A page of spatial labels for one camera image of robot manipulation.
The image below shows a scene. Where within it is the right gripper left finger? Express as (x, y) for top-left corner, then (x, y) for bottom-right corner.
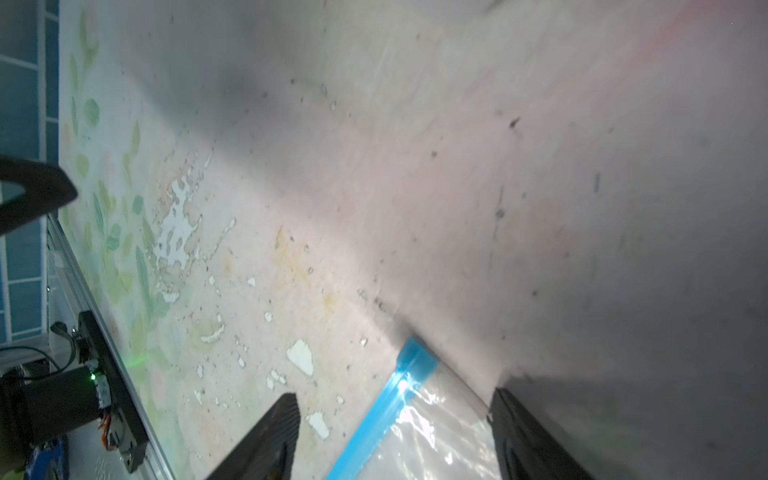
(208, 393), (300, 480)

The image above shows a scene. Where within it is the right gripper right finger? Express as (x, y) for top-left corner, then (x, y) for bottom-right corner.
(488, 388), (594, 480)

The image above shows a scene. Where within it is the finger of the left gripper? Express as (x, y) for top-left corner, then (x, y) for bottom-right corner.
(1, 154), (78, 235)

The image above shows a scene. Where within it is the clear zip bag blue zipper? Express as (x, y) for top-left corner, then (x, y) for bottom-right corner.
(325, 335), (505, 480)

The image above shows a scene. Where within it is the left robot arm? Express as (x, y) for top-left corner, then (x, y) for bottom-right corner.
(1, 155), (98, 452)

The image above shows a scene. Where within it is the aluminium front rail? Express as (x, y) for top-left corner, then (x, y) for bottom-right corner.
(45, 217), (174, 479)

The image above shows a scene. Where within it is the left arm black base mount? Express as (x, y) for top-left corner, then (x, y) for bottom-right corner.
(75, 310), (150, 474)

